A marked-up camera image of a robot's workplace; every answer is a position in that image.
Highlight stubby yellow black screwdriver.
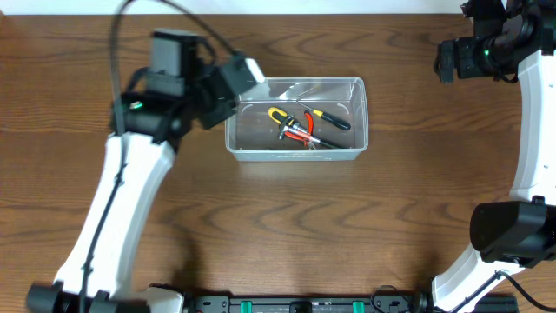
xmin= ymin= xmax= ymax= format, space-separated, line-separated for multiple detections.
xmin=268 ymin=107 xmax=300 ymax=128

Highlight red handled pliers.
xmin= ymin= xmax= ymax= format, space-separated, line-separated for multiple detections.
xmin=285 ymin=110 xmax=316 ymax=150

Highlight slim black yellow screwdriver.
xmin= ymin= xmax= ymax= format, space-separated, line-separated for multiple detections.
xmin=296 ymin=101 xmax=351 ymax=131

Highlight small black orange hammer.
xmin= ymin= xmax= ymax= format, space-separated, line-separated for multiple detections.
xmin=279 ymin=117 xmax=340 ymax=149

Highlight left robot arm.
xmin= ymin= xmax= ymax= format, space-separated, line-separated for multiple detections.
xmin=26 ymin=29 xmax=265 ymax=312

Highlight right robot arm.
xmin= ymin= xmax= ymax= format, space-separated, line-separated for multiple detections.
xmin=412 ymin=0 xmax=555 ymax=312

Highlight clear plastic container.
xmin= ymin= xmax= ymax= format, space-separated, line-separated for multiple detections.
xmin=226 ymin=77 xmax=369 ymax=162

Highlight left black cable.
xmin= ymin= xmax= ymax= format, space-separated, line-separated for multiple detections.
xmin=77 ymin=0 xmax=238 ymax=313

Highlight black cable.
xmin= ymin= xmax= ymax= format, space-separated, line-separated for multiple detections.
xmin=77 ymin=0 xmax=238 ymax=313
xmin=460 ymin=269 xmax=556 ymax=313

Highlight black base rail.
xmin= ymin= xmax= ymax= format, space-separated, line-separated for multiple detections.
xmin=147 ymin=284 xmax=520 ymax=313

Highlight right black cable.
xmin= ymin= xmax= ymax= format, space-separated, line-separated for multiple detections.
xmin=460 ymin=269 xmax=556 ymax=313

